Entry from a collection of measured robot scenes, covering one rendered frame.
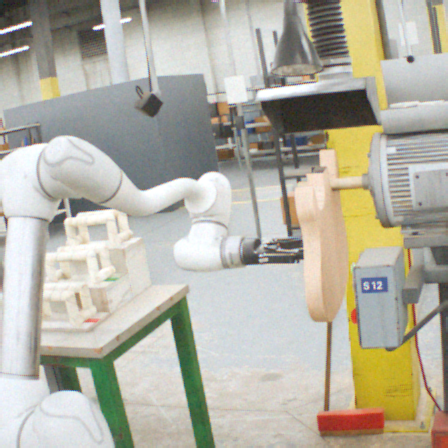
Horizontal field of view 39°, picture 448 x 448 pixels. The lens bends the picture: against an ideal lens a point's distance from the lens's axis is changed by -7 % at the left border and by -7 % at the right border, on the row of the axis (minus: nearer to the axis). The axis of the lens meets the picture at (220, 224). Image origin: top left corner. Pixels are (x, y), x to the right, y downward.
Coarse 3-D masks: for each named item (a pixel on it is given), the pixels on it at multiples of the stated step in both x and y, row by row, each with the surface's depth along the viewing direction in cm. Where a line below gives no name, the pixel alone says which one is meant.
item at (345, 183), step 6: (330, 180) 176; (336, 180) 175; (342, 180) 174; (348, 180) 173; (354, 180) 173; (360, 180) 172; (300, 186) 179; (306, 186) 178; (336, 186) 175; (342, 186) 174; (348, 186) 174; (354, 186) 173; (360, 186) 173
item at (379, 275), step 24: (360, 264) 144; (384, 264) 141; (360, 288) 144; (384, 288) 141; (360, 312) 145; (384, 312) 143; (432, 312) 154; (360, 336) 146; (384, 336) 144; (408, 336) 155
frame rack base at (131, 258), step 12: (108, 240) 231; (132, 240) 224; (120, 252) 214; (132, 252) 219; (144, 252) 226; (72, 264) 221; (84, 264) 220; (120, 264) 215; (132, 264) 218; (144, 264) 226; (132, 276) 217; (144, 276) 225; (132, 288) 216; (144, 288) 224
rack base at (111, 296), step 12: (72, 276) 220; (84, 276) 218; (120, 276) 210; (96, 288) 201; (108, 288) 202; (120, 288) 209; (96, 300) 202; (108, 300) 201; (120, 300) 208; (60, 312) 208; (96, 312) 203
